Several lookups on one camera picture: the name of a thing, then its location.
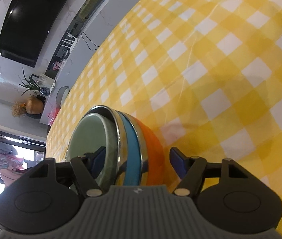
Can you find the brown vase dried flowers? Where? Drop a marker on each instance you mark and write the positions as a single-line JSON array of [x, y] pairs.
[[32, 106]]

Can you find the long grey TV bench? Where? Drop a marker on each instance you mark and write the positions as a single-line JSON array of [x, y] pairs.
[[98, 27]]

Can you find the yellow checkered tablecloth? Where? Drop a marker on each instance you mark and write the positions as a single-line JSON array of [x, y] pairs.
[[203, 75]]

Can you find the green ceramic bowl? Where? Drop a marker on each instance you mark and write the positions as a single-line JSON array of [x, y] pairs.
[[92, 132]]

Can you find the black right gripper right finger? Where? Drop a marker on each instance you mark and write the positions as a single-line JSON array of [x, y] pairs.
[[226, 194]]

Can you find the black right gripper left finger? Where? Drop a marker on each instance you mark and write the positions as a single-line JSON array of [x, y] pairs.
[[50, 194]]

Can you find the steel rimmed orange bowl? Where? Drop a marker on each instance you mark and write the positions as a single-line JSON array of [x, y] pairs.
[[153, 164]]

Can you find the steel rimmed blue bowl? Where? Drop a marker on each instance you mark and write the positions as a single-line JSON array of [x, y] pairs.
[[131, 149]]

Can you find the pink plastic basket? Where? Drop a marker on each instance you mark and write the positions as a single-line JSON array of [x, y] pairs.
[[52, 115]]

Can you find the grey round stool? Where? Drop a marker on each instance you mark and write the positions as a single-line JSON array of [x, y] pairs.
[[61, 96]]

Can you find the black wall television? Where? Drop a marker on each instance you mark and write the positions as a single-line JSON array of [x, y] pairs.
[[26, 27]]

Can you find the plant in blue glass vase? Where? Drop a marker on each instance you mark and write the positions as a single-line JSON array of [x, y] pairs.
[[30, 85]]

